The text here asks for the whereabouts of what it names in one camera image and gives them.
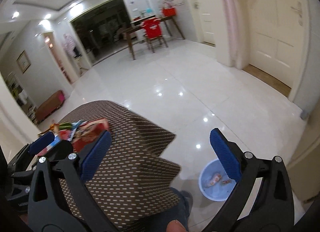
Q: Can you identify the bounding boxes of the light blue trash bin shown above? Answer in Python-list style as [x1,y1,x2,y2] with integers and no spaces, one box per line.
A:
[199,159,236,202]

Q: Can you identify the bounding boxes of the trash wrappers in bin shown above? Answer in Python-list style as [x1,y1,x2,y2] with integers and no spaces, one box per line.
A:
[205,173,232,188]

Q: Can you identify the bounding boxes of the person's right hand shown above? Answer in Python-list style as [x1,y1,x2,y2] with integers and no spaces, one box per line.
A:
[166,220,187,232]

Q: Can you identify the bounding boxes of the blue striped wrapper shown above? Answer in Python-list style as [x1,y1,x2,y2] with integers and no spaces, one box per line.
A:
[37,120,84,157]

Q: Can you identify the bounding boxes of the green snack packet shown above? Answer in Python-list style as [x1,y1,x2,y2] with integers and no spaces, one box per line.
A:
[59,123,73,130]

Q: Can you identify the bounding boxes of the red snack bag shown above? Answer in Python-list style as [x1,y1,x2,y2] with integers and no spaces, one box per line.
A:
[71,118,110,152]

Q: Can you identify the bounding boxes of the brown bench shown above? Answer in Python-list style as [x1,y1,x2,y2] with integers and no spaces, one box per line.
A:
[35,90,65,124]

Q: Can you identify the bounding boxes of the brown polka dot tablecloth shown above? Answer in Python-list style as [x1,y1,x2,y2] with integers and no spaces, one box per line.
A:
[61,100,181,231]

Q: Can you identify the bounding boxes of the coat stand with clothes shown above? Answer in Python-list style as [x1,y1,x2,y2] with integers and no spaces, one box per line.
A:
[63,34,88,74]

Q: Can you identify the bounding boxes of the person's jeans leg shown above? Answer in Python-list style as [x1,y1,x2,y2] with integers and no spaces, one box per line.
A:
[139,187,194,232]

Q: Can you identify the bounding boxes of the chair with red cover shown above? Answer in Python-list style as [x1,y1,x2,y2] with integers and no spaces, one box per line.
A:
[140,17,168,53]

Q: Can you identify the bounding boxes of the wooden dining table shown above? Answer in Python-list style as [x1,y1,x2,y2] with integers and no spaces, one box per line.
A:
[124,15,185,60]

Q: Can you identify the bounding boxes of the red handbag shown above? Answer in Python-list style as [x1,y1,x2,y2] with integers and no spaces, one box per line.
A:
[162,3,176,17]

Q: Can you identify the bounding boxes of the cream panel door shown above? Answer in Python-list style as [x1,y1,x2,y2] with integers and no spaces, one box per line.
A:
[248,0,305,87]

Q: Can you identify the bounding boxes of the pink door curtain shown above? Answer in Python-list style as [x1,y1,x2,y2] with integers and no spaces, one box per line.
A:
[222,0,243,69]

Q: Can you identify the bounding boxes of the white inner door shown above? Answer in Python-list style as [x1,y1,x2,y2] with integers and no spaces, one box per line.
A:
[194,0,215,46]

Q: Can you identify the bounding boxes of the framed wall picture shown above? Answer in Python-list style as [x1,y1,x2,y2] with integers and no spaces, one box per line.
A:
[16,50,31,74]

